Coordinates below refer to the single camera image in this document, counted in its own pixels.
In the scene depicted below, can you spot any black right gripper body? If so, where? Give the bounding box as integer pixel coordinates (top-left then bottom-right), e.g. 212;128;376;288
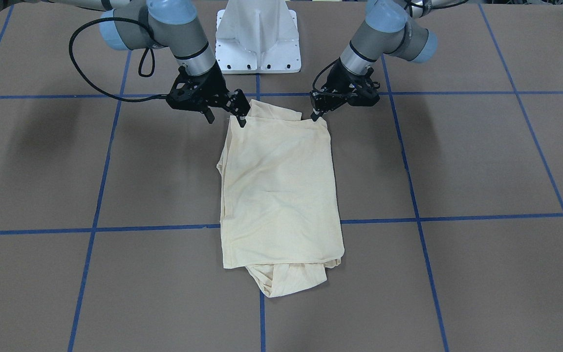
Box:
189;66;230;110

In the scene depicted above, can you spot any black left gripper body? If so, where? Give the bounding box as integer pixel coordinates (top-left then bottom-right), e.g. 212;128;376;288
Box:
323;59;354;101

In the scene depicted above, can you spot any beige long-sleeve printed shirt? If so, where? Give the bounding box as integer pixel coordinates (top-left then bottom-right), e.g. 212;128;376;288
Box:
217;100;346;298

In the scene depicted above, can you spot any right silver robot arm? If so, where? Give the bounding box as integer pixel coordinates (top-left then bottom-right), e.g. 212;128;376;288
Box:
68;0;250;127

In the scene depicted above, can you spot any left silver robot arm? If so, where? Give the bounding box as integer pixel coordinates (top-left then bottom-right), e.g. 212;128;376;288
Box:
310;0;463;121

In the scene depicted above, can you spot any left gripper camera bracket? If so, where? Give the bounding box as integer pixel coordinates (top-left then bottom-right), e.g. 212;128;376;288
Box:
347;67;380;107

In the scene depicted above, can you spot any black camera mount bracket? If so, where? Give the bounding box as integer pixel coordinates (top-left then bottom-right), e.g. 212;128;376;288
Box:
166;66;209;113

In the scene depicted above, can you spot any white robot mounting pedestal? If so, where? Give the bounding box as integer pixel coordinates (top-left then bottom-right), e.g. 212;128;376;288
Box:
215;0;302;74

